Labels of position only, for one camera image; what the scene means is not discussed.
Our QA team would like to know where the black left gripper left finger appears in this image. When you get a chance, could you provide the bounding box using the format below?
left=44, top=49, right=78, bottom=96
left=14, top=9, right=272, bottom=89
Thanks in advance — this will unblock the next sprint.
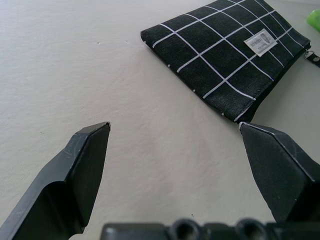
left=0, top=121, right=111, bottom=240

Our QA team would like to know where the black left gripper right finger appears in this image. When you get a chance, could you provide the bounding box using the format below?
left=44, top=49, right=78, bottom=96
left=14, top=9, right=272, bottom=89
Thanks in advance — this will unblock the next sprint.
left=238, top=121, right=320, bottom=224

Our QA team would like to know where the black white-grid fabric pouch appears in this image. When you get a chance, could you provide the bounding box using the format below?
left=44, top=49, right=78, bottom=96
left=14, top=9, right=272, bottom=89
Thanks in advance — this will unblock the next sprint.
left=140, top=0, right=312, bottom=123

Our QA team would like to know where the green object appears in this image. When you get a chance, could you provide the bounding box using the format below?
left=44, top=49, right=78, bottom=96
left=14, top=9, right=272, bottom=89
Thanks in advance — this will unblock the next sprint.
left=306, top=9, right=320, bottom=30

